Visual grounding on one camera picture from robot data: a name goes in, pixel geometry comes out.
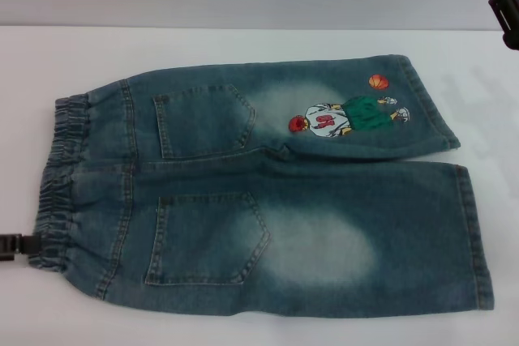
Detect blue denim shorts with cartoon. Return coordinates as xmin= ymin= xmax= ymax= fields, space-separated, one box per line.
xmin=27 ymin=53 xmax=495 ymax=318

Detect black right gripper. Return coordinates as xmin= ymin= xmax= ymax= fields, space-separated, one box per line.
xmin=487 ymin=0 xmax=519 ymax=49

